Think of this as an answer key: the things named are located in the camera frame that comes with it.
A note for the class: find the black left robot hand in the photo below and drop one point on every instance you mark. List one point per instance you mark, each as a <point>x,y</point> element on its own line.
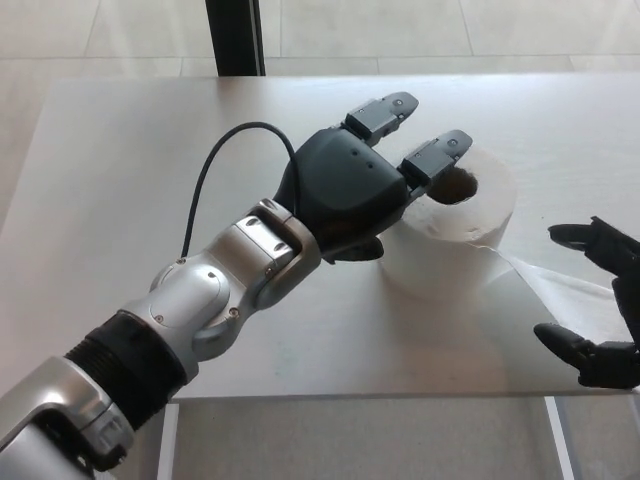
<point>350,185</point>

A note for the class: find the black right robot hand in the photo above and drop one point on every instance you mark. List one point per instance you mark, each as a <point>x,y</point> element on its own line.
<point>627,310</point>

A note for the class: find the white toilet paper roll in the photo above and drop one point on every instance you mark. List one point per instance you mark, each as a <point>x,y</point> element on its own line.
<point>450,260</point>

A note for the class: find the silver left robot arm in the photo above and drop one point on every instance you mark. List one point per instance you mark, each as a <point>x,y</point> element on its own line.
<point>200,295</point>

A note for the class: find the white table leg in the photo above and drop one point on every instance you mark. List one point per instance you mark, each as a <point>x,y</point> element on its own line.
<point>168,445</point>
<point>560,440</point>

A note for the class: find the black vertical post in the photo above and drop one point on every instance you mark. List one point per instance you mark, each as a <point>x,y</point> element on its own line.
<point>235,37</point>

